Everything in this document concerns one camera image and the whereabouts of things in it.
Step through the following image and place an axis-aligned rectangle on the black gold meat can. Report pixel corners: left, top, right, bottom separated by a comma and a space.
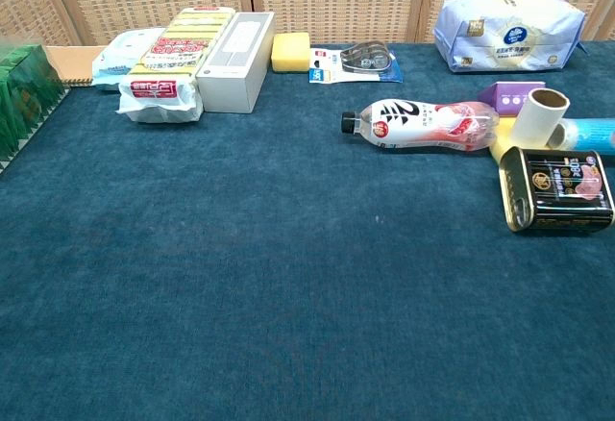
498, 145, 615, 235

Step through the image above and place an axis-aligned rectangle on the white blue tissue pack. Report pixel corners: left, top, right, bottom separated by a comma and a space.
432, 0, 588, 74

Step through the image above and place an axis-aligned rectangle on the small purple box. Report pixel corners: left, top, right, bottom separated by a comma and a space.
477, 80, 548, 117

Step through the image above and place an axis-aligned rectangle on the yellow green sponge multipack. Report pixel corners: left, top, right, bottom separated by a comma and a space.
116, 6, 236, 124

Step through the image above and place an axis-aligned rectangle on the brown spiral notebook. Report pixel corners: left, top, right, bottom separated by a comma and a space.
45, 44, 108, 88

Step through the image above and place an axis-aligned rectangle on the blue white wet wipes pack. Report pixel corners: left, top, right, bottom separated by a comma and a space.
90, 27, 167, 91

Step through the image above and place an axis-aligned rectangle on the pink white drink bottle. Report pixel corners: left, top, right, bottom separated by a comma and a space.
340, 99, 501, 154

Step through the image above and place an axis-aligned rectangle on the correction tape blister pack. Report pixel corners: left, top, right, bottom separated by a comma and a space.
308, 40, 404, 85

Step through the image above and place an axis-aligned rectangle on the yellow sponge block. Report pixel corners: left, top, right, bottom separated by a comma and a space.
270, 32, 311, 74
488, 115, 518, 162

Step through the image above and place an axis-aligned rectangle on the blue table cloth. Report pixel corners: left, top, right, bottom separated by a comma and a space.
0, 41, 615, 421

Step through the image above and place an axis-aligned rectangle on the clear box of green packets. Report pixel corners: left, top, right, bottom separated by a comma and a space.
0, 44, 68, 175

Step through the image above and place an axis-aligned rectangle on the white power strip box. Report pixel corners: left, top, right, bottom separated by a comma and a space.
195, 11, 277, 114

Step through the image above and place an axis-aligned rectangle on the white cardboard core roll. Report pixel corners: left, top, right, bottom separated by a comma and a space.
508, 87, 572, 148

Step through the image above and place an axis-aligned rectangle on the light blue wrapped roll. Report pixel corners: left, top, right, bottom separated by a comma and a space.
547, 117, 615, 157

